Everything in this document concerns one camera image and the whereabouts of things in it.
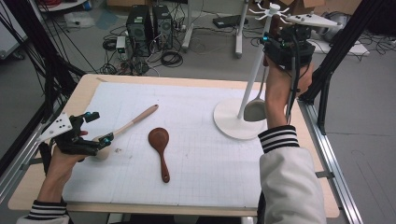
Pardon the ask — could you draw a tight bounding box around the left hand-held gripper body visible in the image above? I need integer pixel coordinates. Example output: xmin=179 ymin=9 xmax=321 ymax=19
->
xmin=36 ymin=111 xmax=101 ymax=157

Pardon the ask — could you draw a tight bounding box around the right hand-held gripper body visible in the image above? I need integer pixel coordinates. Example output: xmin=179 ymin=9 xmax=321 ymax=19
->
xmin=263 ymin=13 xmax=341 ymax=71

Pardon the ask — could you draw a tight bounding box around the beige ladle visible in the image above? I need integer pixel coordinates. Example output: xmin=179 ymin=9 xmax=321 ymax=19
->
xmin=92 ymin=104 xmax=160 ymax=161

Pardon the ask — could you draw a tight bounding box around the brown wooden spoon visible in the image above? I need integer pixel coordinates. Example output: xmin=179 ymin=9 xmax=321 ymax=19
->
xmin=148 ymin=127 xmax=172 ymax=184

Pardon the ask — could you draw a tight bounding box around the metal ladle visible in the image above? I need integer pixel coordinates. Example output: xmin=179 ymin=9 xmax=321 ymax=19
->
xmin=243 ymin=13 xmax=283 ymax=123

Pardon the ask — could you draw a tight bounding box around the white utensil rack stand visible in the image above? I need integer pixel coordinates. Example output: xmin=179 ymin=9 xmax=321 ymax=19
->
xmin=213 ymin=3 xmax=290 ymax=141

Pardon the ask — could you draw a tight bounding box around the person's left hand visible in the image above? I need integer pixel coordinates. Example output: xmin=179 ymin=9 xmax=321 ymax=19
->
xmin=46 ymin=144 xmax=87 ymax=189

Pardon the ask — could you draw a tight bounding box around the person's right hand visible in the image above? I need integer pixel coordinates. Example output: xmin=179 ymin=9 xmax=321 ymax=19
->
xmin=264 ymin=60 xmax=314 ymax=108

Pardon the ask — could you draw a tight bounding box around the large cardboard box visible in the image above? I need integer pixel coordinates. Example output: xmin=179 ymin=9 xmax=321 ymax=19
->
xmin=255 ymin=0 xmax=316 ymax=17

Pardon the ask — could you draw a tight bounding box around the flat black device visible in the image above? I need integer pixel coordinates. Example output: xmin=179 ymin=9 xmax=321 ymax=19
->
xmin=212 ymin=14 xmax=249 ymax=29

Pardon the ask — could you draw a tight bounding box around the grey rounded appliance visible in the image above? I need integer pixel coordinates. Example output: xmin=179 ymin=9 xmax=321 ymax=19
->
xmin=314 ymin=12 xmax=351 ymax=43

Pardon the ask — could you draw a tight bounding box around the white foam board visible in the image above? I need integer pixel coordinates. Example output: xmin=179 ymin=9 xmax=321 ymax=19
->
xmin=311 ymin=29 xmax=372 ymax=58

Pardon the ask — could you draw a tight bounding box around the white-legged desk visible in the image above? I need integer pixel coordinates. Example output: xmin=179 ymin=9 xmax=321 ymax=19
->
xmin=181 ymin=0 xmax=250 ymax=60

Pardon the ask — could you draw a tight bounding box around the small white power box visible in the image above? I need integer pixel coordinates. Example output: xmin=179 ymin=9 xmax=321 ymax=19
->
xmin=115 ymin=35 xmax=127 ymax=54

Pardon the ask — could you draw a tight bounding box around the clear plastic bag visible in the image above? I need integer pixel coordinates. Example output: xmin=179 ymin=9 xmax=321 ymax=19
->
xmin=64 ymin=11 xmax=95 ymax=29

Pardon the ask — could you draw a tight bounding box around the black computer tower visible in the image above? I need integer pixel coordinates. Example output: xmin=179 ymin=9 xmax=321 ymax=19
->
xmin=151 ymin=4 xmax=174 ymax=51
xmin=125 ymin=4 xmax=154 ymax=58

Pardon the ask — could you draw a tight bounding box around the round white table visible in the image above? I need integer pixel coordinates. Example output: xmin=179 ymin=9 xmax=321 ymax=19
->
xmin=36 ymin=0 xmax=89 ymax=13

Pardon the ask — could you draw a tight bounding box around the white cabinet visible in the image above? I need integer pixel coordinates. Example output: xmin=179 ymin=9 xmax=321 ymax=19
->
xmin=0 ymin=0 xmax=28 ymax=61

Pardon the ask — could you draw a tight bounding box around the right hand-held gripper cable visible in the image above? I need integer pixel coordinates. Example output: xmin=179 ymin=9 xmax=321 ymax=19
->
xmin=284 ymin=29 xmax=312 ymax=125

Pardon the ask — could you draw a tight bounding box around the hand-held gripper cable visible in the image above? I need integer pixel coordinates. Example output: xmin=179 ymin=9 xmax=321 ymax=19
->
xmin=284 ymin=29 xmax=312 ymax=125
xmin=37 ymin=142 xmax=53 ymax=175

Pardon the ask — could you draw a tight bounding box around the left hand-held gripper cable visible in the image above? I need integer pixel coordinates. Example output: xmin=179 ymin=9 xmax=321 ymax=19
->
xmin=37 ymin=142 xmax=53 ymax=175

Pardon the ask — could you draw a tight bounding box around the metal clamp bracket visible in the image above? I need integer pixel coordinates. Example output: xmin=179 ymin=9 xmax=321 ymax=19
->
xmin=20 ymin=157 xmax=43 ymax=171
xmin=316 ymin=170 xmax=336 ymax=179

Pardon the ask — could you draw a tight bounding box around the black metal frame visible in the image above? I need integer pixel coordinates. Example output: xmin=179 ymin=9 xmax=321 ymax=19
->
xmin=0 ymin=0 xmax=87 ymax=125
xmin=289 ymin=0 xmax=389 ymax=135

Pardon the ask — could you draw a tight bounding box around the aluminium rail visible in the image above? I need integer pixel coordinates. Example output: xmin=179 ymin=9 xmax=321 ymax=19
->
xmin=0 ymin=119 xmax=52 ymax=203
xmin=298 ymin=99 xmax=364 ymax=224

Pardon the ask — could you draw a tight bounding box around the coiled black cable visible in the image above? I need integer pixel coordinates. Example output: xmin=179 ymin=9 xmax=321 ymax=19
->
xmin=160 ymin=49 xmax=184 ymax=68

